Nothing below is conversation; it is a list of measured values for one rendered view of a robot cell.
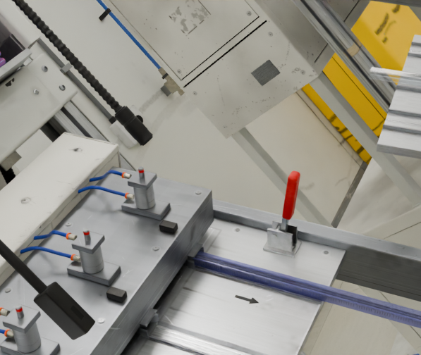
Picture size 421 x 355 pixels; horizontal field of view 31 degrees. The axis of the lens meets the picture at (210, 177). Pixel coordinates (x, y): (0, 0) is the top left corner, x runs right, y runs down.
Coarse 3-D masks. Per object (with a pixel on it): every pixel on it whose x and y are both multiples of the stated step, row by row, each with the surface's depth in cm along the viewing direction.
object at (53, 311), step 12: (48, 288) 57; (60, 288) 57; (36, 300) 57; (48, 300) 57; (60, 300) 57; (72, 300) 57; (48, 312) 58; (60, 312) 57; (72, 312) 57; (84, 312) 58; (60, 324) 58; (72, 324) 57; (84, 324) 57; (72, 336) 58
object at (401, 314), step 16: (208, 256) 86; (224, 272) 85; (240, 272) 84; (256, 272) 84; (272, 272) 83; (288, 288) 82; (304, 288) 81; (320, 288) 81; (336, 288) 81; (336, 304) 80; (352, 304) 79; (368, 304) 79; (384, 304) 79; (400, 320) 78; (416, 320) 77
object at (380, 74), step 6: (372, 72) 96; (378, 72) 96; (384, 72) 96; (390, 72) 96; (396, 72) 96; (402, 72) 96; (372, 78) 96; (378, 78) 96; (384, 78) 96; (390, 78) 96; (396, 78) 95; (402, 78) 95; (408, 78) 95; (414, 78) 95; (420, 78) 94; (408, 84) 95; (414, 84) 95; (420, 84) 95
